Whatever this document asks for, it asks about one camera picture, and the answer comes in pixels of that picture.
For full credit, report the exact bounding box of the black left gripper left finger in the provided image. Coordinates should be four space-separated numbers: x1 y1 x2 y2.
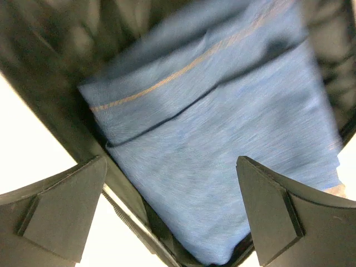
1 156 107 267

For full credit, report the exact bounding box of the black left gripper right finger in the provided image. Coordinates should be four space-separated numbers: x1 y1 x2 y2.
236 156 355 266

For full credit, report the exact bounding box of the navy blue garment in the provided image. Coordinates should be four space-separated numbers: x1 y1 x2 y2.
79 1 340 265

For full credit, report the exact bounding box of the black hard-shell suitcase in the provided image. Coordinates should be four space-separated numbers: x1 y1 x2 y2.
1 1 355 266

